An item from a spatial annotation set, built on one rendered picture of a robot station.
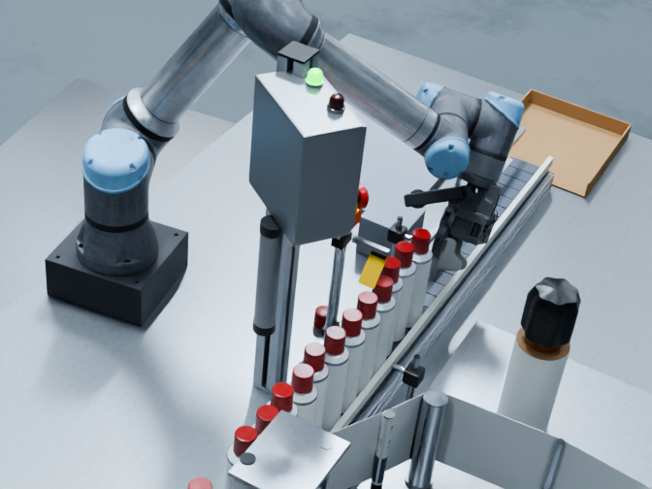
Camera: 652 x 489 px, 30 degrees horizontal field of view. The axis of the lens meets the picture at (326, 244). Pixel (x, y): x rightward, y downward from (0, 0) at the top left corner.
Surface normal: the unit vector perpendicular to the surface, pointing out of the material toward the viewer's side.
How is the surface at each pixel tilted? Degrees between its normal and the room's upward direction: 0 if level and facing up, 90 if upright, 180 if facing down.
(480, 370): 0
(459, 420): 90
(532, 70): 0
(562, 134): 0
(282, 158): 90
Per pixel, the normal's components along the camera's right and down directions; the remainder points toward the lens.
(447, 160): -0.07, 0.60
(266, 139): -0.90, 0.20
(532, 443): -0.43, 0.53
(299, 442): 0.09, -0.78
